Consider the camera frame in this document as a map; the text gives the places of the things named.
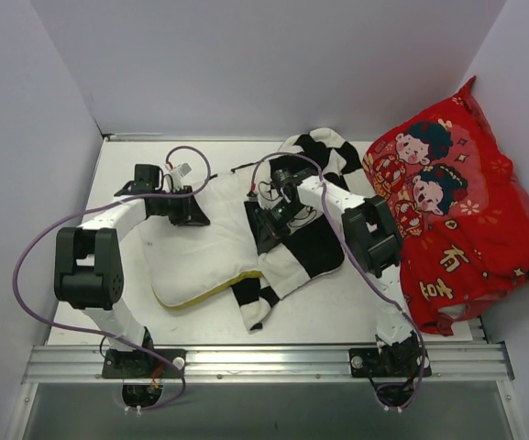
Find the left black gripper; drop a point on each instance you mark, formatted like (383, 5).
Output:
(191, 209)

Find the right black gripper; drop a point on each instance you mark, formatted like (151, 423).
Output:
(264, 225)

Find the white pillow yellow edge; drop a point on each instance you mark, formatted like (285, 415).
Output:
(187, 264)

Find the black white checkered pillowcase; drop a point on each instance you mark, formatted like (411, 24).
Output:
(308, 252)

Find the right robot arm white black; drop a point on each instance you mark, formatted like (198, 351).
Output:
(365, 230)

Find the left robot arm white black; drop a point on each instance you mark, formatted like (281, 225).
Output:
(88, 272)

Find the red cartoon print pillow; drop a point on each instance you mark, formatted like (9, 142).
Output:
(459, 207)

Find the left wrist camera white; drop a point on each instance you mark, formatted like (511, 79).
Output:
(176, 175)

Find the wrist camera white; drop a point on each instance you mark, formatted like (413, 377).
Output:
(304, 218)
(176, 175)

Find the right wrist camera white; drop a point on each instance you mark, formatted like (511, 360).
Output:
(304, 218)

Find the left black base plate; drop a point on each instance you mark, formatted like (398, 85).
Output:
(131, 365)

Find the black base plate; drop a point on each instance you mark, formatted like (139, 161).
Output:
(131, 365)
(388, 362)

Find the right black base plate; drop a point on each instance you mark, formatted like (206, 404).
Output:
(388, 362)

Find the aluminium mounting rail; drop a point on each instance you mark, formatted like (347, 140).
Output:
(269, 364)

